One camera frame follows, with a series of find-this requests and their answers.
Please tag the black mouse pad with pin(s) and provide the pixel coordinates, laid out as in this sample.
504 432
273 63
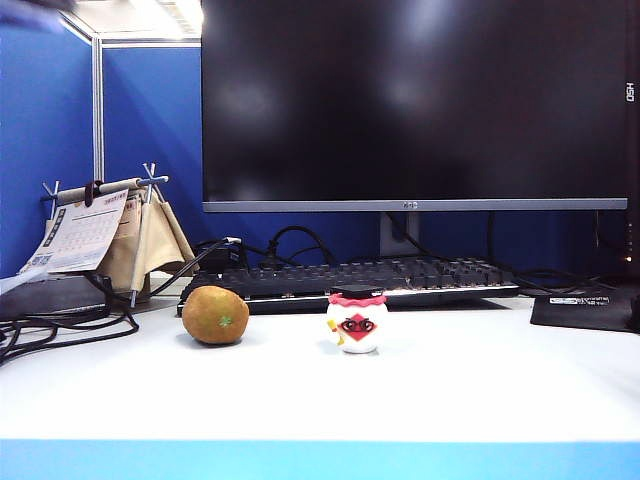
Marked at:
575 315

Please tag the black power adapter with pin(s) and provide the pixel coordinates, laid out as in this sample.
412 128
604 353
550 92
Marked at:
222 257

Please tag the white flat-head doll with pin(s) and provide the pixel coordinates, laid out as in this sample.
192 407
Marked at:
356 340

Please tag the large black computer monitor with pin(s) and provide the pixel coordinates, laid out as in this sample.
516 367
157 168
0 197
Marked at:
410 100

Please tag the black mechanical keyboard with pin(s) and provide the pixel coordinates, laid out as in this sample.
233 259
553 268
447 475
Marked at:
300 282

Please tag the beige canvas tent stand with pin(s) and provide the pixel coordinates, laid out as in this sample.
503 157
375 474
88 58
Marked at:
155 235

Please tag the silver partition post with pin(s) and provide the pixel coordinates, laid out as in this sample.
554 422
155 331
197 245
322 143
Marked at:
97 110

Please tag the brown plush kiwi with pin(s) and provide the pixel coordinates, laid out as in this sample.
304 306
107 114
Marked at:
212 312

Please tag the black HSD monitor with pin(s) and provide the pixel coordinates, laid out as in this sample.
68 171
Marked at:
633 150

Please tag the white paper calendar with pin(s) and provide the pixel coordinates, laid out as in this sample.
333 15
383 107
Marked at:
85 235

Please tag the grey monitor stand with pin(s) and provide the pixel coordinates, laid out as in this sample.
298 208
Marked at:
399 235

